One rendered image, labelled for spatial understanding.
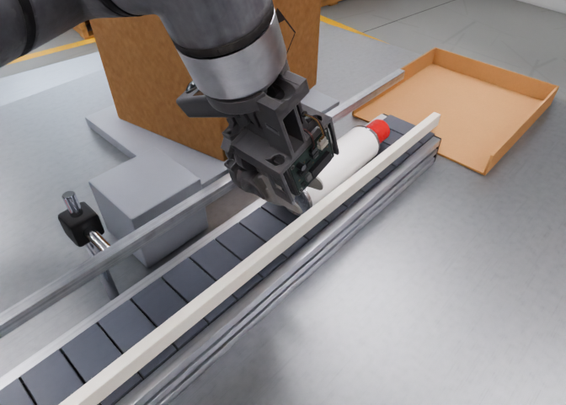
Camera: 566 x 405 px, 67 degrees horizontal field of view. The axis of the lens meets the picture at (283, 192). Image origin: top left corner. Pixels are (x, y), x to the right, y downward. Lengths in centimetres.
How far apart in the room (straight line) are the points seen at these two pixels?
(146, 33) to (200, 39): 38
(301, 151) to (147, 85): 40
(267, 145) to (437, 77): 67
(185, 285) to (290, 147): 21
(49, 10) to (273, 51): 14
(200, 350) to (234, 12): 31
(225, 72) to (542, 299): 46
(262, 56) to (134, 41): 41
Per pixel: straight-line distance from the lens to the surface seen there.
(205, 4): 28
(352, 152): 57
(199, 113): 44
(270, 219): 54
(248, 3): 29
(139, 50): 69
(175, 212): 44
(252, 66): 31
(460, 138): 82
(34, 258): 65
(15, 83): 109
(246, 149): 38
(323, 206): 51
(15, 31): 28
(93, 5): 32
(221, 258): 50
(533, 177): 78
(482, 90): 99
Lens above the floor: 127
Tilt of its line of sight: 42 degrees down
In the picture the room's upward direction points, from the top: straight up
